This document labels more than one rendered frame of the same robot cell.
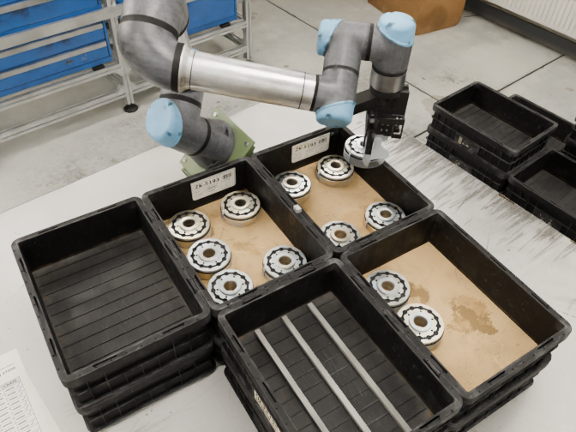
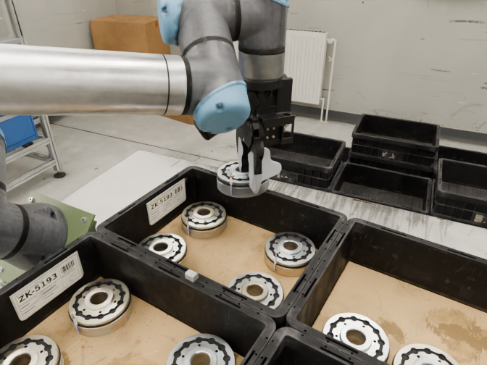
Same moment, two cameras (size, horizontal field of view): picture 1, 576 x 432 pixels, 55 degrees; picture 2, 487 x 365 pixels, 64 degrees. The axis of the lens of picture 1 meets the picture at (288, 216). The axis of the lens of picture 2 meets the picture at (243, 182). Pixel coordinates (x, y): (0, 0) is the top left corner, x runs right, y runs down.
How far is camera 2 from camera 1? 0.68 m
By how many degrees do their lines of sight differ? 24
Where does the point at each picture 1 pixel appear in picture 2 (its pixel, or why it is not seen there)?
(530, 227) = (399, 218)
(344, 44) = (204, 10)
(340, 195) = (224, 244)
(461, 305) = (440, 324)
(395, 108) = (278, 103)
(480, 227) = not seen: hidden behind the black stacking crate
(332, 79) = (205, 56)
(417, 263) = (356, 291)
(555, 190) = (361, 193)
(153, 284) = not seen: outside the picture
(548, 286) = not seen: hidden behind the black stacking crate
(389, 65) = (268, 37)
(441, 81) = (225, 149)
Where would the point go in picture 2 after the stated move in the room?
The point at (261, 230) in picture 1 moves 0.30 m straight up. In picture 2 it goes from (141, 326) to (110, 174)
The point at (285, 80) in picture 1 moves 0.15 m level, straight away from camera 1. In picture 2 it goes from (135, 63) to (113, 39)
